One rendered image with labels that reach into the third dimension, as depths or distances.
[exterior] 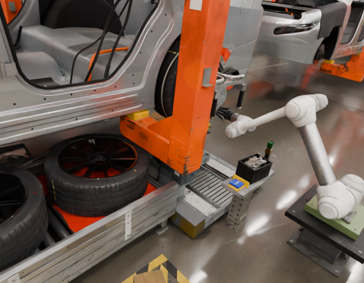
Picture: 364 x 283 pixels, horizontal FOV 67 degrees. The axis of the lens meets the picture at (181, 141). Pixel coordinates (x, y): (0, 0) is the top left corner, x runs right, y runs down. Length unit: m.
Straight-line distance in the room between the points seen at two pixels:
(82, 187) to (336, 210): 1.43
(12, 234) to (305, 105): 1.64
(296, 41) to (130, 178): 3.40
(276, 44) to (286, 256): 3.12
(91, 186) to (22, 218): 0.37
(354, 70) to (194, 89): 4.22
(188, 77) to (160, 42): 0.51
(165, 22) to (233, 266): 1.64
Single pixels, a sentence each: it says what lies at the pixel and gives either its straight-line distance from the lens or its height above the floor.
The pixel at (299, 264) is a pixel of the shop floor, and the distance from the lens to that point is 2.19.
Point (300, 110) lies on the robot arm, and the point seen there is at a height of 0.99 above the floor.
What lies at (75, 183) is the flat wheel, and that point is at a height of 0.50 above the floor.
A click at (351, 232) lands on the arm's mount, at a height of 0.33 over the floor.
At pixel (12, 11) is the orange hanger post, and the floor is 1.09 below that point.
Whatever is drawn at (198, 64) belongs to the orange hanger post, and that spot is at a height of 1.21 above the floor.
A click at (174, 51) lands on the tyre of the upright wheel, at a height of 1.12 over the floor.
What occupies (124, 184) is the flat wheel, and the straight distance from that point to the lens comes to 1.68.
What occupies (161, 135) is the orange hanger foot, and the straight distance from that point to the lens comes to 1.79.
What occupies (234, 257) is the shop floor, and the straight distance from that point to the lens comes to 2.04.
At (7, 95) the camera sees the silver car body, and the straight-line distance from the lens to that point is 1.55.
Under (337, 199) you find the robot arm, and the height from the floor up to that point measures 0.58.
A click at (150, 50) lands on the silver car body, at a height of 1.15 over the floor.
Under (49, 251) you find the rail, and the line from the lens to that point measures 1.52.
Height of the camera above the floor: 1.53
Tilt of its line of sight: 29 degrees down
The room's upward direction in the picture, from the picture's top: 8 degrees clockwise
